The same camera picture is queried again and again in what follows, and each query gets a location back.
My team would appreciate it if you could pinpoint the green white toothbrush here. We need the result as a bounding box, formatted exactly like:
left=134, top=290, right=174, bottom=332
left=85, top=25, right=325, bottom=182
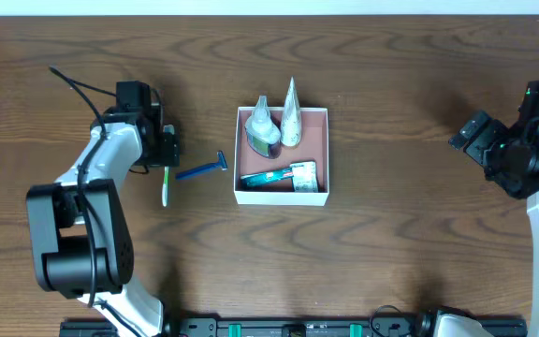
left=161, top=125, right=176, bottom=207

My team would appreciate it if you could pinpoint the clear spray bottle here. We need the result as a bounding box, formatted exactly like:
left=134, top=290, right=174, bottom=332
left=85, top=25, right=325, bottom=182
left=245, top=95, right=281, bottom=159

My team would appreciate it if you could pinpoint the red teal toothpaste tube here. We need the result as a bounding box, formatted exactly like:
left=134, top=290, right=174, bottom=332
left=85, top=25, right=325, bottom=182
left=240, top=168, right=294, bottom=189

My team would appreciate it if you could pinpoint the white cream tube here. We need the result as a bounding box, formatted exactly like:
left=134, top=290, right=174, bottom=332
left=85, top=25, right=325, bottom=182
left=281, top=78, right=302, bottom=147

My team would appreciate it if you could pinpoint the green soap packet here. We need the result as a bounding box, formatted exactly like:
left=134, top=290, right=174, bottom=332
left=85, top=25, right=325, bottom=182
left=290, top=161, right=319, bottom=193

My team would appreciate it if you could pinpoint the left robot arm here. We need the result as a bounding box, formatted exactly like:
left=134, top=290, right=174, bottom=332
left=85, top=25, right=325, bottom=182
left=25, top=81, right=180, bottom=336

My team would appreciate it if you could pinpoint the blue disposable razor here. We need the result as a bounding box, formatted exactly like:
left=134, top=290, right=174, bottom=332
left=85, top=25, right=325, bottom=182
left=175, top=151, right=227, bottom=181

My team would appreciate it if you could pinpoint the white open cardboard box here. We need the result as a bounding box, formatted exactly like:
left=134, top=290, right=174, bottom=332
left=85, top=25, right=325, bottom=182
left=233, top=107, right=329, bottom=207

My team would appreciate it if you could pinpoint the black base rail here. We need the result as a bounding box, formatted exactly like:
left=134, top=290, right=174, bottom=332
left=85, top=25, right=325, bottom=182
left=59, top=316, right=528, bottom=337

